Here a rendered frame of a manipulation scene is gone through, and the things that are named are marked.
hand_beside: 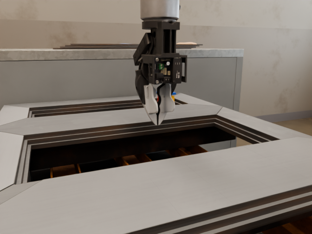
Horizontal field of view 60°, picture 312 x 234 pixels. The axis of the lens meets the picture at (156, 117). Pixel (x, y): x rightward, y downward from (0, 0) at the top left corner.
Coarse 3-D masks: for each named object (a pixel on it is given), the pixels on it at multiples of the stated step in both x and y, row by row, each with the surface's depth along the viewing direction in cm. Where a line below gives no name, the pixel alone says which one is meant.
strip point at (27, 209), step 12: (24, 192) 40; (36, 192) 40; (0, 204) 37; (12, 204) 37; (24, 204) 37; (36, 204) 37; (0, 216) 35; (12, 216) 35; (24, 216) 35; (36, 216) 35; (0, 228) 32; (12, 228) 32; (24, 228) 32; (36, 228) 32
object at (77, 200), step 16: (64, 176) 45; (80, 176) 45; (96, 176) 45; (48, 192) 40; (64, 192) 40; (80, 192) 40; (96, 192) 40; (48, 208) 36; (64, 208) 36; (80, 208) 36; (96, 208) 36; (48, 224) 33; (64, 224) 33; (80, 224) 33; (96, 224) 33; (112, 224) 33
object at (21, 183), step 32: (96, 128) 73; (128, 128) 76; (160, 128) 80; (192, 128) 83; (224, 128) 81; (0, 192) 40; (288, 192) 41; (192, 224) 35; (224, 224) 36; (256, 224) 38
